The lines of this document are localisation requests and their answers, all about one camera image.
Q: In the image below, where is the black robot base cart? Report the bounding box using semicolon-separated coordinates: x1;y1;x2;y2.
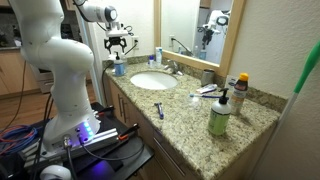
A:
0;101;155;180

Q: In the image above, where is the chrome faucet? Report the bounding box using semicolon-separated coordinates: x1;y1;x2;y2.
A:
164;60;183;76

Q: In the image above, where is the wall power outlet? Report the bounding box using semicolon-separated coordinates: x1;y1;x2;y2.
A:
132;36;139;50

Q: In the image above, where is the white oval sink basin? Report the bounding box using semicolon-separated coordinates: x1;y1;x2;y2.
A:
130;71;178;90

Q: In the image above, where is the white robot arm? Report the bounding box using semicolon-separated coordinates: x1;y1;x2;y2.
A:
8;0;100;153

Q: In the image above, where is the small blue cap bottle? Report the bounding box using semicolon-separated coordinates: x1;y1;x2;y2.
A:
148;55;154;68

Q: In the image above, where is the metal cup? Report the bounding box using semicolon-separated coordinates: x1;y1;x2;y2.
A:
201;69;215;86

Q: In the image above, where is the green handled mop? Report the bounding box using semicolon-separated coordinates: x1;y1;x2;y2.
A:
266;39;320;158

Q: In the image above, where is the blue soap pump bottle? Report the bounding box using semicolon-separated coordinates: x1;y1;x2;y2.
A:
114;53;124;76

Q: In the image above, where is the green soap pump bottle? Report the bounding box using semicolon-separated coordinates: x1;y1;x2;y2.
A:
208;88;231;135

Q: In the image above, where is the orange cap spray can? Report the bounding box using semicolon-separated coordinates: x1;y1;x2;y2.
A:
230;73;249;115

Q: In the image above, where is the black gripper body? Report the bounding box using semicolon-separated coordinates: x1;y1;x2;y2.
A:
104;37;127;50

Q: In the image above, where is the bundle of coloured cables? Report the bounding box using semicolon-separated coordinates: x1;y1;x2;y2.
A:
0;124;40;157

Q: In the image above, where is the black power cable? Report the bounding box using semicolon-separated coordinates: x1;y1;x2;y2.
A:
100;39;139;107

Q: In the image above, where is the toothpaste tube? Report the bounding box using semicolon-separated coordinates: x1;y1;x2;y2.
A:
196;84;218;94

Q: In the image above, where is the wooden vanity cabinet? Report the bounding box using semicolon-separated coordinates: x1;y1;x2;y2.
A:
108;76;279;180

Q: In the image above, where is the wood framed mirror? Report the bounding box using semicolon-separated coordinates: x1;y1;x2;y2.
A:
154;0;246;77

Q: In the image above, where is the blue razor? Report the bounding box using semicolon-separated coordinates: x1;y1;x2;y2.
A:
154;102;164;119

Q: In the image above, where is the blue toothbrush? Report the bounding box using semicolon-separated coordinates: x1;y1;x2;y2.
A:
188;93;220;99

